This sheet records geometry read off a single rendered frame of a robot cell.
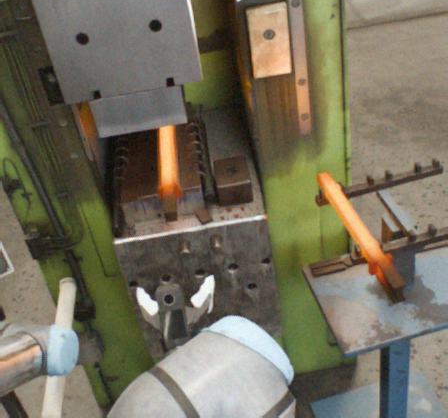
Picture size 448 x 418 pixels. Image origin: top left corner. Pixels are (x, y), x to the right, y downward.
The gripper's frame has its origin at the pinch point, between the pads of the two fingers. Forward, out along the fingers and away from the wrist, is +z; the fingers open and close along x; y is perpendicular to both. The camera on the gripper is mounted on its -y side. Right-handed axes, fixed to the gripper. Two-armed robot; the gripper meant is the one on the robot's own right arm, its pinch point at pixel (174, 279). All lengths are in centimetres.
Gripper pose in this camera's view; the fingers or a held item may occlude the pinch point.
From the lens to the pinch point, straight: 129.9
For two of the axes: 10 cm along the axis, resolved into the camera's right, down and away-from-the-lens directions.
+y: 1.4, 7.8, 6.0
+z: -1.0, -6.0, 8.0
